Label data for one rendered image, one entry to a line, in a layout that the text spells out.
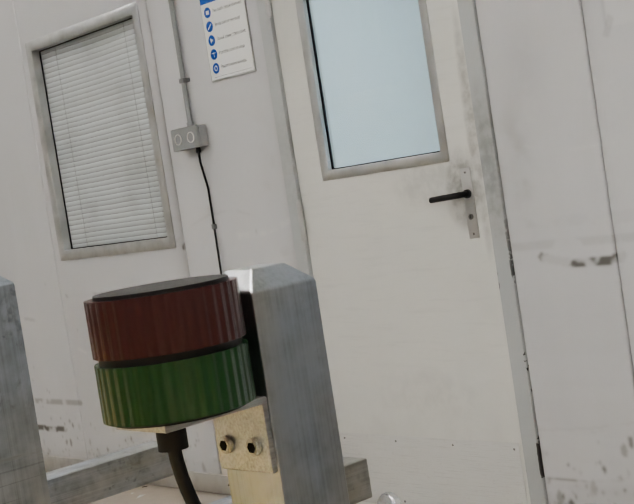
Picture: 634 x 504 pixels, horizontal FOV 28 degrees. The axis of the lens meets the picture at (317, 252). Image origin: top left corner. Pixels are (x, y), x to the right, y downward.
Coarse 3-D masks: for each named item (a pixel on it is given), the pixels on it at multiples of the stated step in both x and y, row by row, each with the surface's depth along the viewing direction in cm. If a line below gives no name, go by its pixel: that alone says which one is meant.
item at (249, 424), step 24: (144, 288) 48; (168, 288) 46; (192, 288) 46; (144, 360) 46; (168, 360) 46; (240, 408) 49; (264, 408) 49; (168, 432) 46; (216, 432) 52; (240, 432) 51; (264, 432) 50; (240, 456) 51; (264, 456) 50
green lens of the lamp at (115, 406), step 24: (192, 360) 46; (216, 360) 46; (240, 360) 47; (120, 384) 46; (144, 384) 46; (168, 384) 46; (192, 384) 46; (216, 384) 46; (240, 384) 47; (120, 408) 46; (144, 408) 46; (168, 408) 46; (192, 408) 46; (216, 408) 46
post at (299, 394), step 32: (256, 288) 50; (288, 288) 51; (256, 320) 49; (288, 320) 51; (320, 320) 52; (256, 352) 50; (288, 352) 50; (320, 352) 52; (256, 384) 50; (288, 384) 50; (320, 384) 51; (288, 416) 50; (320, 416) 51; (288, 448) 50; (320, 448) 51; (256, 480) 51; (288, 480) 50; (320, 480) 51
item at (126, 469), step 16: (128, 448) 112; (144, 448) 111; (80, 464) 108; (96, 464) 107; (112, 464) 108; (128, 464) 109; (144, 464) 110; (160, 464) 111; (48, 480) 103; (64, 480) 104; (80, 480) 105; (96, 480) 106; (112, 480) 108; (128, 480) 109; (144, 480) 110; (64, 496) 104; (80, 496) 105; (96, 496) 106
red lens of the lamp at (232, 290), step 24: (216, 288) 47; (96, 312) 47; (120, 312) 46; (144, 312) 46; (168, 312) 46; (192, 312) 46; (216, 312) 47; (240, 312) 48; (96, 336) 47; (120, 336) 46; (144, 336) 46; (168, 336) 46; (192, 336) 46; (216, 336) 46; (240, 336) 48; (96, 360) 47; (120, 360) 46
